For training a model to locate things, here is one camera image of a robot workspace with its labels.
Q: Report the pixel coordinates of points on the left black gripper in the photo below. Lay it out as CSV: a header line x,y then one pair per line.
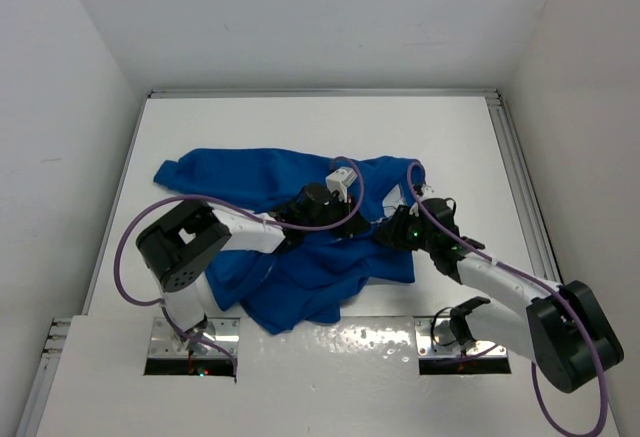
x,y
351,227

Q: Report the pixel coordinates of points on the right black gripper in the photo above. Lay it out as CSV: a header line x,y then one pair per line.
x,y
392,232

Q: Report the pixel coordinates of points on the blue zip jacket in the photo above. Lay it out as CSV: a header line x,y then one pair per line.
x,y
307,283

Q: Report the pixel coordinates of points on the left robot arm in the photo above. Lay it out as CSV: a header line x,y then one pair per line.
x,y
178,247

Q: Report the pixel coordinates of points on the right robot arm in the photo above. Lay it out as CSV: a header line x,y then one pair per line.
x,y
562,329

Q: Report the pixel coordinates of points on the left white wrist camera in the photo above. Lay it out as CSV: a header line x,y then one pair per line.
x,y
339,181

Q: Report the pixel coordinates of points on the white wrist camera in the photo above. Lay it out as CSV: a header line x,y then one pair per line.
x,y
339,181
423,190

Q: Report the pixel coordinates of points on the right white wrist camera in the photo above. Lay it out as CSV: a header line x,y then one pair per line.
x,y
423,190

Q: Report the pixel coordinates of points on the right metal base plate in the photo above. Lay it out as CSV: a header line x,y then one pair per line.
x,y
435,341

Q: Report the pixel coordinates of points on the metal base plate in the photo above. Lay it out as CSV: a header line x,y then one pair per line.
x,y
435,341
164,343

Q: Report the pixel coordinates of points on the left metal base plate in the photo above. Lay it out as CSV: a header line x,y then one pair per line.
x,y
164,343

